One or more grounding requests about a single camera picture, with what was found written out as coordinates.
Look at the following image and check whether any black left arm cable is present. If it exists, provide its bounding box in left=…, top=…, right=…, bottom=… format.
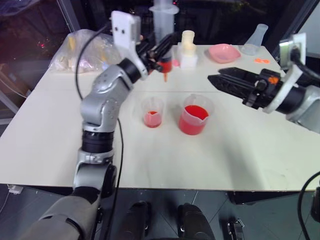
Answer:
left=74, top=21, right=125, bottom=240

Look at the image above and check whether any pink plastic bowl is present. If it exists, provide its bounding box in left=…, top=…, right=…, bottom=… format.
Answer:
left=208, top=43, right=242, bottom=64

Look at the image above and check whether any white plastic bottle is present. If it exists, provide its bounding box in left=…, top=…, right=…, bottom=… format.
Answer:
left=177, top=42, right=199, bottom=70

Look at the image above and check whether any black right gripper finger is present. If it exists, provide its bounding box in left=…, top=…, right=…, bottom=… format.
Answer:
left=207, top=73, right=259, bottom=101
left=216, top=66, right=262, bottom=84

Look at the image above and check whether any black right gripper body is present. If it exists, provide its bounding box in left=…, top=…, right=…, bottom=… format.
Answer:
left=241, top=68, right=286, bottom=110

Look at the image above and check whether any black metal clamp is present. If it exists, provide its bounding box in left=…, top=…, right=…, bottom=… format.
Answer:
left=225, top=216, right=245, bottom=240

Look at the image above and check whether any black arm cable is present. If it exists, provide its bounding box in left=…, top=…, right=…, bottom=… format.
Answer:
left=289, top=46, right=320, bottom=240
left=74, top=21, right=125, bottom=240

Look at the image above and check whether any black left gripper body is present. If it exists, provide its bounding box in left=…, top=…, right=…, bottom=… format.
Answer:
left=136, top=34, right=163, bottom=74

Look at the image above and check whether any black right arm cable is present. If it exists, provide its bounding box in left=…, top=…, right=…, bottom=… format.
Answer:
left=289, top=46, right=320, bottom=240

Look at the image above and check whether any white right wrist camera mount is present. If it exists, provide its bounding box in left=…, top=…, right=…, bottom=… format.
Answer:
left=262, top=32, right=307, bottom=115

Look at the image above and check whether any clear plastic bag with items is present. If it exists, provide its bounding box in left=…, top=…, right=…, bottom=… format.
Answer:
left=48, top=29, right=119, bottom=74

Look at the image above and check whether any small clear cup red liquid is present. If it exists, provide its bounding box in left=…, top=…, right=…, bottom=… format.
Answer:
left=140, top=97, right=165, bottom=129

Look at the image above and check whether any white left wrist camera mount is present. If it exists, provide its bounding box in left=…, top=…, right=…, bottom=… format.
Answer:
left=111, top=10, right=151, bottom=81

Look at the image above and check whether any white power adapter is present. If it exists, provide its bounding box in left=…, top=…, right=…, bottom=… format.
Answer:
left=7, top=183, right=24, bottom=195

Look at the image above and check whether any translucent conical flask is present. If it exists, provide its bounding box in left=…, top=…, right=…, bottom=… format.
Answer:
left=240, top=23, right=269, bottom=57

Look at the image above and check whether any cream plastic fitting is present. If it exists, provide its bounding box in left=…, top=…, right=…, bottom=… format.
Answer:
left=180, top=29, right=197, bottom=55

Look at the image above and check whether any large clear beaker red liquid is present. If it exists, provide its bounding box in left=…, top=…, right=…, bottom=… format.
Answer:
left=177, top=93, right=216, bottom=137

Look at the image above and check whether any brown cardboard box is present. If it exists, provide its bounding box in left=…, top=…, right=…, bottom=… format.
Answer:
left=0, top=62, right=32, bottom=101

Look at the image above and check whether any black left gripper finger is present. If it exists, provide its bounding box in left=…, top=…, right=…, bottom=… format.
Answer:
left=152, top=32, right=175, bottom=54
left=149, top=40, right=175, bottom=63

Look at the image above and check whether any dark rounded shape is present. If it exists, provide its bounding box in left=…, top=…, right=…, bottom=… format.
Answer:
left=176, top=203, right=214, bottom=240
left=123, top=200, right=152, bottom=240

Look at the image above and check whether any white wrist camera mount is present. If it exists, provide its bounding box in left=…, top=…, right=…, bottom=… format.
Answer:
left=111, top=10, right=151, bottom=81
left=262, top=32, right=307, bottom=115

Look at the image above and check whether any large translucent plastic syringe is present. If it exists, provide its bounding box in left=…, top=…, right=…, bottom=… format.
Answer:
left=149, top=0, right=180, bottom=83

